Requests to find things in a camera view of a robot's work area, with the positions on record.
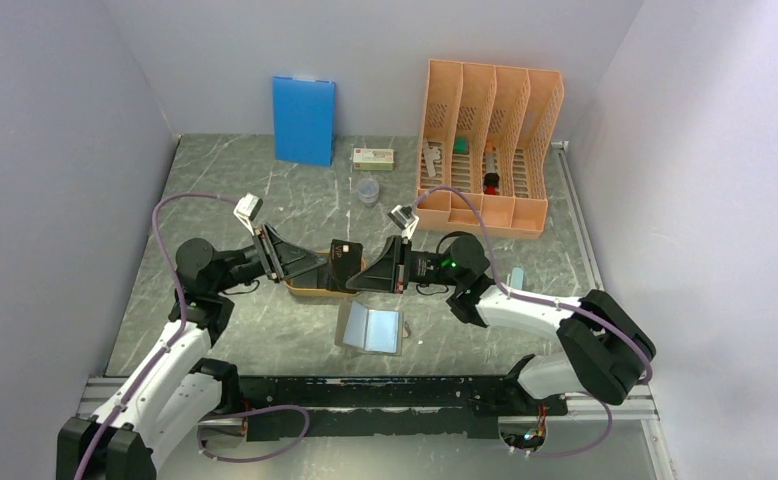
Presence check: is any black VIP card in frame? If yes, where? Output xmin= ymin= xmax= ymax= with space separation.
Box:
xmin=327 ymin=239 xmax=363 ymax=293

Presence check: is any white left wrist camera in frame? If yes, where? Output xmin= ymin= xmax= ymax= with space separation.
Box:
xmin=233 ymin=193 xmax=263 ymax=235

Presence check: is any small green white carton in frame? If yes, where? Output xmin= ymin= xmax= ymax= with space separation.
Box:
xmin=351 ymin=148 xmax=395 ymax=171

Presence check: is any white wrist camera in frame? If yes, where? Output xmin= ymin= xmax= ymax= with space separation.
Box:
xmin=387 ymin=205 xmax=420 ymax=241
xmin=233 ymin=193 xmax=263 ymax=235

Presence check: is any clear round plastic jar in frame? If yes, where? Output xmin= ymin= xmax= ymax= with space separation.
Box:
xmin=355 ymin=178 xmax=380 ymax=207

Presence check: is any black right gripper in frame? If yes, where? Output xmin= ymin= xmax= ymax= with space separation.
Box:
xmin=346 ymin=235 xmax=463 ymax=294

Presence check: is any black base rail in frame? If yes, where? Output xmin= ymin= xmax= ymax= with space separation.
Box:
xmin=213 ymin=375 xmax=567 ymax=441

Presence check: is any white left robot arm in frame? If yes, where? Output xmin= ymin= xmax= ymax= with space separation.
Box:
xmin=56 ymin=226 xmax=327 ymax=479

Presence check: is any grey metal bracket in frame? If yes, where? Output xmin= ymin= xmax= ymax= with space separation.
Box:
xmin=422 ymin=138 xmax=442 ymax=178

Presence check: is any orange grey utility knife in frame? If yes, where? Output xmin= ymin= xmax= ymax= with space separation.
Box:
xmin=483 ymin=141 xmax=497 ymax=174

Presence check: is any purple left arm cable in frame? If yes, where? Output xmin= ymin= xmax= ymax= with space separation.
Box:
xmin=74 ymin=193 xmax=311 ymax=480

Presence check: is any peach desk file organizer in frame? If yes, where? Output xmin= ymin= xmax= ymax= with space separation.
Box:
xmin=416 ymin=60 xmax=565 ymax=240

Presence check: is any black red stamp knob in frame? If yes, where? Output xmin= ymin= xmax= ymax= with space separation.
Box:
xmin=483 ymin=172 xmax=500 ymax=195

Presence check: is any light blue eraser bar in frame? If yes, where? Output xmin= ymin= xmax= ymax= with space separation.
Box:
xmin=508 ymin=267 xmax=525 ymax=290

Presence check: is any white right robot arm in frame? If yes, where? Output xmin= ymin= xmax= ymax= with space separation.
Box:
xmin=346 ymin=232 xmax=656 ymax=414

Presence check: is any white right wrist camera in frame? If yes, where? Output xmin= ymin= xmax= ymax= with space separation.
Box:
xmin=387 ymin=205 xmax=420 ymax=241

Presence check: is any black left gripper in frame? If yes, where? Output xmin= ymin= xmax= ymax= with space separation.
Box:
xmin=211 ymin=222 xmax=326 ymax=292

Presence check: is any aluminium frame rail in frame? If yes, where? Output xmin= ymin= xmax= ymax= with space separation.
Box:
xmin=54 ymin=374 xmax=678 ymax=480

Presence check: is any green eraser block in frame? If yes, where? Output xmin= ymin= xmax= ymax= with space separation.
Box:
xmin=453 ymin=138 xmax=470 ymax=155

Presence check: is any orange oval plastic tray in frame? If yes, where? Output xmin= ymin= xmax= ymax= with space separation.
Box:
xmin=285 ymin=251 xmax=359 ymax=298

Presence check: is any blue upright box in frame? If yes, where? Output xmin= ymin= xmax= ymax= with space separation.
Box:
xmin=272 ymin=76 xmax=336 ymax=167

